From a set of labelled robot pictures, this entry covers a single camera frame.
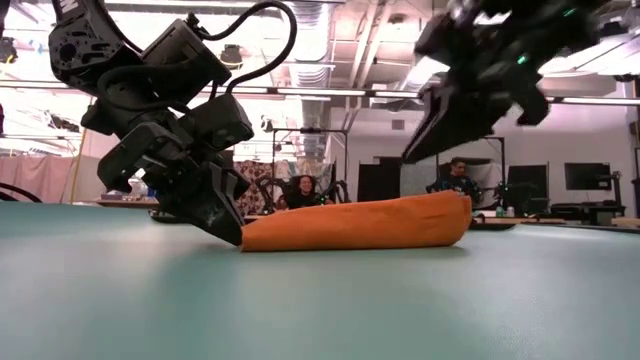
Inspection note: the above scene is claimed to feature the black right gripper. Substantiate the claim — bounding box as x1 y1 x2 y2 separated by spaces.
401 29 601 166

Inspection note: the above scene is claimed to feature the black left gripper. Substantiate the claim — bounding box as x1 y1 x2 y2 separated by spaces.
79 92 256 247

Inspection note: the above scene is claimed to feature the orange towel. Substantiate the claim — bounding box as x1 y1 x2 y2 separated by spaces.
239 189 474 253

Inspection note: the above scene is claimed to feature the patterned cloth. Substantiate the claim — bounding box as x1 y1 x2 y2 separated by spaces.
233 158 276 217

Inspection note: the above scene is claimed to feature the person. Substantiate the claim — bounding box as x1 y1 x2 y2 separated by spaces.
275 174 335 211
427 157 484 206

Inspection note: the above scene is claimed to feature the grey partition panel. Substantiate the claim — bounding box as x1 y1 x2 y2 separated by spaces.
399 163 441 197

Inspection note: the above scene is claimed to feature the black partition panel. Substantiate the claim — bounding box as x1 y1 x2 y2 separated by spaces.
357 162 402 204

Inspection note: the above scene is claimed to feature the black monitor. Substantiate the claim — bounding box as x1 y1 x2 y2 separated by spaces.
506 163 550 215
563 161 613 192

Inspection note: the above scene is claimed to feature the cluttered work table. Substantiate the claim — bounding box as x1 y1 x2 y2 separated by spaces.
94 192 161 210

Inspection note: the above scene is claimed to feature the green table mat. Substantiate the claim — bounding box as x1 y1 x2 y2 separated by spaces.
0 199 640 360

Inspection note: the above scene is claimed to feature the black desk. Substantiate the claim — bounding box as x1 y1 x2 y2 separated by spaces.
549 201 627 226

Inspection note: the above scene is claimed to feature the pink curtain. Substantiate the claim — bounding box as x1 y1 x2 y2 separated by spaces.
0 154 106 204

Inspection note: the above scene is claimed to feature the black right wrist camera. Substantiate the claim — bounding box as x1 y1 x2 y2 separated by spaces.
414 12 481 64

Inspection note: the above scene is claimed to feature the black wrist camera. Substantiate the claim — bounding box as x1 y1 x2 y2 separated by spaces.
414 12 481 64
141 18 233 104

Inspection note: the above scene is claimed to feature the black stand frame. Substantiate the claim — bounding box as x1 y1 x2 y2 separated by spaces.
271 127 350 201

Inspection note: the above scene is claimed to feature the long ceiling light rail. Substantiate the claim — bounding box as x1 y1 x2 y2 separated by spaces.
0 82 640 106

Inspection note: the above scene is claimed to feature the black overhead camera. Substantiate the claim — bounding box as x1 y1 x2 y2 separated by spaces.
218 43 245 71

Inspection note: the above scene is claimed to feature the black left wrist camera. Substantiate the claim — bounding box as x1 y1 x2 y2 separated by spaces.
141 18 233 104

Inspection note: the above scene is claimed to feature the silver ventilation duct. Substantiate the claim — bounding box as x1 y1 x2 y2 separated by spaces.
289 0 334 89

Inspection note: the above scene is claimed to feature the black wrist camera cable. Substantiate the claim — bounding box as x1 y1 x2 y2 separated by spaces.
187 0 299 101

